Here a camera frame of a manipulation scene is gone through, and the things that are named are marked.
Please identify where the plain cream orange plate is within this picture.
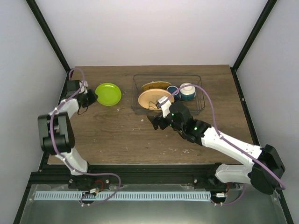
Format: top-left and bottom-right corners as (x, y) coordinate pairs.
(138, 89), (171, 111)

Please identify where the small lime green plate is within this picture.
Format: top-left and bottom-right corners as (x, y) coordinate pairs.
(95, 83), (122, 106)

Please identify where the black wire dish rack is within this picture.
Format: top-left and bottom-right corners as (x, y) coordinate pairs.
(131, 73), (205, 116)

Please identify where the dark blue enamel mug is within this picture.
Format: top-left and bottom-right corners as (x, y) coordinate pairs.
(166, 85), (180, 98)

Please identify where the yellow woven bamboo plate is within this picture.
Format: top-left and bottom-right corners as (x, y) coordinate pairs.
(141, 81), (171, 91)

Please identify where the teal and white bowl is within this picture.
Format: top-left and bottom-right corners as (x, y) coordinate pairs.
(179, 83), (196, 101)

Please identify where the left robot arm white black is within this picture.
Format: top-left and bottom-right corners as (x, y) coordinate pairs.
(38, 80), (98, 189)

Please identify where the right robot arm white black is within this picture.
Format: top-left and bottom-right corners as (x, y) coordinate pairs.
(147, 101), (285, 195)

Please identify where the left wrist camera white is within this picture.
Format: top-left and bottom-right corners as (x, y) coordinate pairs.
(80, 80), (88, 88)

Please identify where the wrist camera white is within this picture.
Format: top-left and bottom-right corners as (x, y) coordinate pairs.
(157, 96), (171, 118)
(80, 80), (88, 88)

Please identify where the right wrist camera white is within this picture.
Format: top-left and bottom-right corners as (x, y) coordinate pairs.
(157, 96), (171, 118)

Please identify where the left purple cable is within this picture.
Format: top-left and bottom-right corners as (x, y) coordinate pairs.
(49, 68), (121, 206)

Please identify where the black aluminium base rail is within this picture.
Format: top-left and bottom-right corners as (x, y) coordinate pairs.
(67, 164), (236, 191)

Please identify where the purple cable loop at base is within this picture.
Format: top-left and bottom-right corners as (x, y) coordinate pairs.
(78, 183), (123, 207)

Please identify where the light blue slotted cable duct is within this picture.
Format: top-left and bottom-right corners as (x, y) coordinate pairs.
(34, 191), (211, 202)

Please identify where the left black frame post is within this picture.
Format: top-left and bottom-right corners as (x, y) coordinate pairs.
(26, 0), (71, 73)

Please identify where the black frame post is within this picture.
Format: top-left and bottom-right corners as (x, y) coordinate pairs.
(235, 0), (278, 68)
(26, 0), (71, 73)

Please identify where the right black frame post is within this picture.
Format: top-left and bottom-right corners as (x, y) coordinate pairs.
(235, 0), (278, 68)

